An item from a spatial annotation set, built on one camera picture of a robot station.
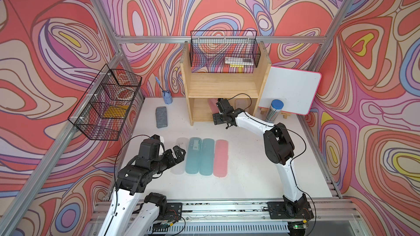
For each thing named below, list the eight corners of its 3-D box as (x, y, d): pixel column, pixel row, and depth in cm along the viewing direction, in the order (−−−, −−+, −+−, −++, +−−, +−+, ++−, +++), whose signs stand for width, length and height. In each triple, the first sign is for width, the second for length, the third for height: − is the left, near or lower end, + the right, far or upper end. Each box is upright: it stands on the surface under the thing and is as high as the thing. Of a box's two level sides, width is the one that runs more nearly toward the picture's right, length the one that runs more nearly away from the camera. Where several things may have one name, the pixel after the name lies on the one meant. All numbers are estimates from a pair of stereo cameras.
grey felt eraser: (156, 128, 106) (155, 125, 103) (156, 110, 116) (155, 107, 113) (167, 126, 107) (166, 123, 104) (166, 108, 117) (165, 105, 114)
